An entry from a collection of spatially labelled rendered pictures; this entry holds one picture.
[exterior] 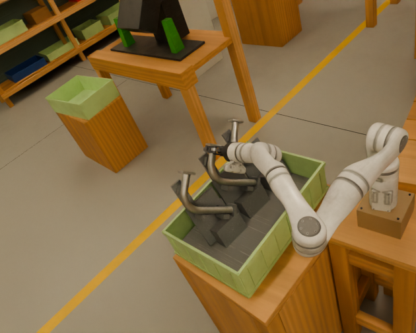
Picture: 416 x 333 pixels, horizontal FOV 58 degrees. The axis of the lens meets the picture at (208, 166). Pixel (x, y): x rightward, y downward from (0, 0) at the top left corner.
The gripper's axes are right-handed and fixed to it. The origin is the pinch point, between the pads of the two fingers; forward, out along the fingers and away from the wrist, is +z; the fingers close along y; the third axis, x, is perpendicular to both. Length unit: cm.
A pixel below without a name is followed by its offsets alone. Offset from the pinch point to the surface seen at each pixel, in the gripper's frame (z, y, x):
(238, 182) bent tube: 1.1, -14.0, 11.2
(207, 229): 4.4, -4.2, 32.1
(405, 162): -38, -66, -7
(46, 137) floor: 393, 12, -5
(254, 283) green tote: -19, -13, 47
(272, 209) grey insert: -3.9, -30.3, 20.7
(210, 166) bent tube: 1.5, 0.0, 6.1
